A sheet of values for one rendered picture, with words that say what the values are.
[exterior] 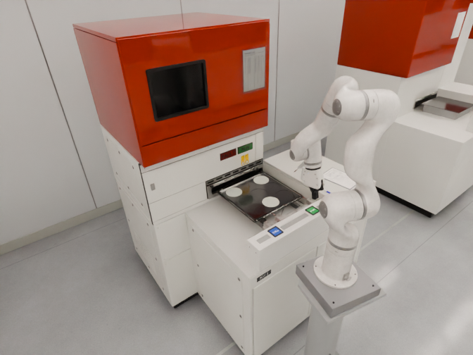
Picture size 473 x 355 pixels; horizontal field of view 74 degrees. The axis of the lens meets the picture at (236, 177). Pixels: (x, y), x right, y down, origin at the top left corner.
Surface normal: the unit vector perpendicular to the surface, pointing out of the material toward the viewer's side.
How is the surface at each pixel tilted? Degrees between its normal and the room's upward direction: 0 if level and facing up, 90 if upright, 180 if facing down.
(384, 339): 0
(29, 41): 90
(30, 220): 90
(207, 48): 90
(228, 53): 90
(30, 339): 0
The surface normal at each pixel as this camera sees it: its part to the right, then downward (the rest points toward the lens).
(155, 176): 0.59, 0.41
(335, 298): 0.01, -0.86
